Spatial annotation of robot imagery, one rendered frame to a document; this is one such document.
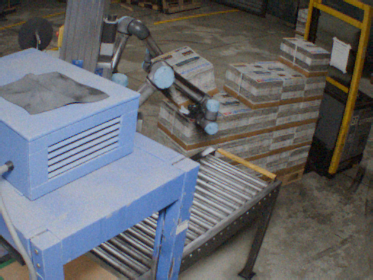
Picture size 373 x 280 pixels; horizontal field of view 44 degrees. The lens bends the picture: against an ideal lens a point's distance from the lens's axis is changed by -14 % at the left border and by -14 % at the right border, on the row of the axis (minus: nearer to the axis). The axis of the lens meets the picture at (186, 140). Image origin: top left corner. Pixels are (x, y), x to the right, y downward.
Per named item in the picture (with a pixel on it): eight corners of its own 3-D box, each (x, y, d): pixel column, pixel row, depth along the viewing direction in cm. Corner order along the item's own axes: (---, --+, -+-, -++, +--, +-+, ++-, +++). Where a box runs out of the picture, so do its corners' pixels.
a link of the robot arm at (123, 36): (105, 90, 357) (132, 17, 344) (92, 82, 366) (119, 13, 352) (116, 91, 366) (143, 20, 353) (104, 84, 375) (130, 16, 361)
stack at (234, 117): (147, 194, 422) (159, 98, 384) (255, 165, 488) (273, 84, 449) (174, 220, 395) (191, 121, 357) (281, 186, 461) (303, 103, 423)
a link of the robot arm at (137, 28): (146, 20, 340) (173, 60, 379) (136, 16, 346) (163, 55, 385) (135, 31, 338) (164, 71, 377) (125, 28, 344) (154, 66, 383)
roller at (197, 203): (161, 185, 299) (162, 178, 296) (229, 222, 276) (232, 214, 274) (155, 188, 295) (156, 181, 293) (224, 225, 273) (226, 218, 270)
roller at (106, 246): (81, 228, 250) (81, 221, 248) (152, 275, 228) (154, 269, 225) (75, 232, 246) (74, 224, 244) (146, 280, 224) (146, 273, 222)
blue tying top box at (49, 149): (29, 92, 194) (33, 47, 185) (135, 152, 166) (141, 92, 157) (-53, 124, 160) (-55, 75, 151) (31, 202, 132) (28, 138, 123)
